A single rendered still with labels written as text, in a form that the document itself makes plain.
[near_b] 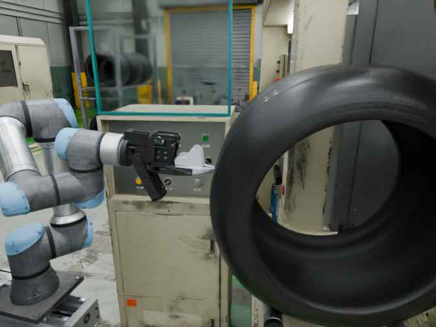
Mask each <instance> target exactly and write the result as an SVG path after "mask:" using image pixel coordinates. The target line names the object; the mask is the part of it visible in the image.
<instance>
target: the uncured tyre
mask: <svg viewBox="0 0 436 327"><path fill-rule="evenodd" d="M286 77H288V79H286V78H282V79H280V80H278V81H276V82H275V83H273V84H271V85H270V86H269V87H267V88H265V89H264V90H263V91H262V92H260V93H259V94H258V95H257V96H255V98H253V100H251V102H249V103H248V104H247V105H246V107H244V109H243V110H242V111H241V112H240V114H239V115H238V116H237V118H236V119H235V121H234V122H233V124H232V126H231V127H230V129H229V131H228V133H227V135H226V137H225V139H224V142H223V146H222V148H221V151H220V153H219V157H218V159H217V163H216V165H215V169H214V172H213V176H212V182H211V187H210V217H211V222H212V228H213V232H214V235H215V238H216V241H217V244H218V247H219V250H220V251H221V254H222V256H223V258H224V260H225V262H226V264H227V266H228V267H229V269H230V270H231V272H232V273H233V275H234V276H235V277H236V278H237V280H238V281H239V282H240V283H241V284H242V285H243V286H244V288H246V289H247V290H248V291H249V292H250V293H251V294H252V295H254V296H255V297H256V298H257V299H258V300H260V301H261V302H263V303H264V304H266V305H267V306H269V307H270V308H272V309H274V310H276V311H278V312H280V313H282V314H284V315H287V316H289V317H292V318H294V319H297V320H300V321H304V322H308V323H312V324H317V325H321V326H328V327H379V326H385V325H389V324H394V323H397V322H401V321H404V320H407V319H410V318H412V317H415V316H417V315H420V314H421V313H424V312H425V311H427V310H429V309H431V308H434V307H435V306H436V80H434V79H432V78H430V77H427V76H425V75H423V74H420V73H417V72H415V71H411V70H408V69H404V68H401V67H394V66H386V65H379V64H330V65H324V66H317V67H311V68H308V69H304V70H302V71H298V72H296V73H293V74H291V75H288V76H286ZM278 88H279V90H280V91H281V92H280V93H279V94H278V95H276V96H274V97H273V98H272V99H270V100H269V101H267V102H266V103H265V104H263V103H262V101H261V100H262V99H263V98H264V97H266V96H267V95H268V94H270V93H271V92H273V91H274V90H276V89H278ZM362 120H380V121H381V122H382V123H383V124H384V125H385V126H386V128H387V130H388V131H389V132H390V134H391V136H392V138H393V140H394V144H395V146H396V151H397V155H398V172H397V176H396V181H395V183H394V187H393V190H392V191H391V194H390V195H389V197H388V199H387V200H386V201H385V203H384V205H383V206H382V207H381V208H380V209H379V210H378V211H377V212H376V213H375V214H374V215H373V216H372V217H371V218H370V219H368V220H367V221H365V222H364V223H362V224H360V225H359V226H357V227H355V228H352V229H350V230H347V231H345V232H341V233H338V234H332V235H325V236H314V235H307V234H301V233H298V232H295V231H292V230H290V229H288V228H286V227H284V226H282V225H280V224H279V223H277V222H276V221H275V220H273V219H272V218H271V217H270V216H269V215H268V214H267V213H266V212H265V211H264V209H263V208H262V207H261V205H260V204H259V202H258V200H257V198H256V194H257V192H258V189H259V187H260V185H261V183H262V181H263V179H264V178H265V176H266V174H267V173H268V172H269V170H270V168H271V167H272V166H273V165H274V164H275V163H276V161H277V160H278V159H279V158H280V157H281V156H282V155H283V154H284V153H285V152H287V151H288V150H289V149H290V148H291V147H293V146H294V145H296V144H297V143H298V142H299V141H302V140H303V139H304V138H306V137H308V136H310V135H312V134H314V133H316V132H318V131H320V130H323V129H325V128H328V127H332V126H334V125H339V124H342V123H347V122H352V121H362Z"/></svg>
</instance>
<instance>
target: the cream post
mask: <svg viewBox="0 0 436 327"><path fill-rule="evenodd" d="M348 1H349V0H295V2H294V10H293V31H292V37H293V36H295V35H296V37H295V55H294V63H291V62H290V72H289V74H290V75H291V74H293V73H296V72H298V71H302V70H304V69H308V68H311V67H317V66H324V65H330V64H342V58H343V47H344V40H345V29H346V18H347V12H348ZM334 127H335V125H334V126H332V127H328V128H325V129H323V130H320V131H318V132H316V133H314V134H312V135H310V136H308V137H306V138H304V139H303V140H302V141H299V142H298V143H297V144H296V145H294V146H293V147H291V148H290V149H289V150H288V151H287V158H286V155H285V153H284V170H283V180H282V187H283V186H284V187H285V192H284V195H282V199H281V212H280V225H282V226H284V227H286V228H288V229H290V230H311V231H323V225H324V214H325V207H326V197H327V190H328V179H329V173H330V162H331V155H332V145H333V133H334Z"/></svg>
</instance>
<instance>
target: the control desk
mask: <svg viewBox="0 0 436 327"><path fill-rule="evenodd" d="M96 117H97V128H98V131H101V132H111V133H116V134H124V131H126V130H129V129H130V128H133V129H136V131H141V132H150V133H151V132H156V131H157V130H161V131H166V132H176V133H178V141H179V150H177V156H176V157H178V155H179V154H180V153H181V152H189V151H190V150H191V149H192V148H193V146H194V145H200V146H201V147H202V149H203V153H204V161H205V163H206V164H208V165H212V166H214V167H215V165H216V163H217V159H218V157H219V153H220V151H221V148H222V146H223V142H224V139H225V137H226V135H227V133H228V131H229V129H230V127H231V126H232V124H233V122H234V121H235V106H231V116H230V117H224V116H182V115H98V116H96ZM103 171H104V183H105V195H106V198H107V200H106V203H107V210H108V220H109V227H110V237H111V243H112V254H113V260H114V271H115V282H116V287H117V298H118V304H119V315H120V321H121V327H230V314H231V305H232V272H231V270H230V269H229V267H228V266H227V264H226V262H225V260H224V258H223V256H222V254H221V251H220V250H219V247H218V244H217V241H216V238H215V235H214V232H213V228H212V222H211V217H210V187H211V182H212V176H213V172H212V173H209V174H206V175H191V176H175V175H167V174H158V176H159V177H160V180H161V181H162V183H163V185H164V187H165V189H166V191H167V193H166V195H165V196H164V197H163V198H162V199H160V200H157V201H156V202H153V201H152V200H151V198H150V197H149V194H148V193H147V190H146V189H145V186H144V185H143V183H142V181H141V179H140V177H139V175H138V174H137V172H136V170H135V168H134V166H133V164H132V165H131V166H130V167H125V166H122V167H118V166H112V165H104V164H103ZM127 299H132V300H136V303H137V306H128V305H127Z"/></svg>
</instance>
